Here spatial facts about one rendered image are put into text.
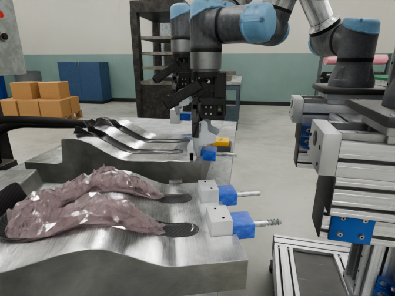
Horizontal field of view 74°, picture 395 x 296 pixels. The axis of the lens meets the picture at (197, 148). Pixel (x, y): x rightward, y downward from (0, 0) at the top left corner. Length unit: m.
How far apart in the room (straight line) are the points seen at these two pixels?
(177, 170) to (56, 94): 5.04
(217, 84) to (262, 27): 0.17
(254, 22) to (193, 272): 0.46
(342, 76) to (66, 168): 0.95
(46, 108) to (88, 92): 2.57
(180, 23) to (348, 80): 0.61
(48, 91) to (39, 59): 3.70
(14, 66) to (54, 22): 7.59
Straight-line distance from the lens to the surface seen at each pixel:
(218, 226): 0.44
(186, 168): 0.66
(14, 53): 1.42
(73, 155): 0.78
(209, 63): 0.63
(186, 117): 0.97
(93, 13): 8.36
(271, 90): 7.28
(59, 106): 5.36
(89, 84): 7.83
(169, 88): 4.76
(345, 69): 1.09
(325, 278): 1.42
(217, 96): 0.65
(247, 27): 0.58
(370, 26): 1.10
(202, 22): 0.64
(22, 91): 5.90
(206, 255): 0.42
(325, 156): 0.58
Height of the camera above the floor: 1.13
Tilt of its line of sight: 18 degrees down
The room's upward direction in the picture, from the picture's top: straight up
